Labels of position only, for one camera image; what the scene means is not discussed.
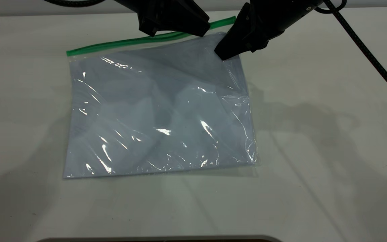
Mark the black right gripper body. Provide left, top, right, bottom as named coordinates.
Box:
left=247, top=0, right=326, bottom=53

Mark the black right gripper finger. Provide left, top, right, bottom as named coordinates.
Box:
left=233, top=3, right=252, bottom=33
left=214, top=31, right=253, bottom=61

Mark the clear plastic zipper bag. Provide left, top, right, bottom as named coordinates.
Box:
left=62, top=15, right=260, bottom=180

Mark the black braided cable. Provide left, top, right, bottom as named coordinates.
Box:
left=314, top=0, right=387, bottom=109

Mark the dark rounded base panel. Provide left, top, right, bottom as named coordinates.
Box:
left=35, top=235, right=284, bottom=242

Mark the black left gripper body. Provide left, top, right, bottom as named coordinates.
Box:
left=113, top=0, right=209, bottom=16

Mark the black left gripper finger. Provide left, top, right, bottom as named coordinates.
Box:
left=161, top=8, right=211, bottom=37
left=139, top=13, right=161, bottom=37

